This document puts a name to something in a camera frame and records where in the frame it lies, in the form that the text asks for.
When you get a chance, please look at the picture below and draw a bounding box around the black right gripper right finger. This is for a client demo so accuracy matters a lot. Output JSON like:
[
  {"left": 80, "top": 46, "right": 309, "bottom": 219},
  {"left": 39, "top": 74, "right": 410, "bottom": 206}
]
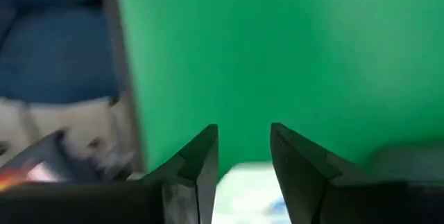
[{"left": 269, "top": 122, "right": 413, "bottom": 224}]

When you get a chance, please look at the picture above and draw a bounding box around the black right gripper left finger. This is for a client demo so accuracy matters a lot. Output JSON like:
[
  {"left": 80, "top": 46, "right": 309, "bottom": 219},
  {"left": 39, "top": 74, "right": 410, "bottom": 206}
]
[{"left": 138, "top": 123, "right": 219, "bottom": 224}]

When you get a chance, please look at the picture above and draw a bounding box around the white plastic bin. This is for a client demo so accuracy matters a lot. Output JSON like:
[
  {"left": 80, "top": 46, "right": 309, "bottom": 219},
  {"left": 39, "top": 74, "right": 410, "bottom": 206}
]
[{"left": 210, "top": 161, "right": 293, "bottom": 224}]

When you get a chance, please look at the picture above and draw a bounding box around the dark grey translucent bin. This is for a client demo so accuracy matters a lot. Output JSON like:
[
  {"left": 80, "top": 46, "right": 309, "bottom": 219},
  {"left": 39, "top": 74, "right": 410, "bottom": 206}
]
[{"left": 362, "top": 142, "right": 444, "bottom": 185}]

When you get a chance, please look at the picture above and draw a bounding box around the green table mat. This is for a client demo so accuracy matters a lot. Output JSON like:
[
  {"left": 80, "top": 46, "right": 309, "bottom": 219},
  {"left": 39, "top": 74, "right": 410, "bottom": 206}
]
[{"left": 117, "top": 0, "right": 444, "bottom": 183}]

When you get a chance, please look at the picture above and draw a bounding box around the blue padded seat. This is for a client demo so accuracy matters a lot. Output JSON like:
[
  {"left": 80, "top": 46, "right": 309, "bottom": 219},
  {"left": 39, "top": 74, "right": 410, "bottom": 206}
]
[{"left": 0, "top": 0, "right": 121, "bottom": 105}]

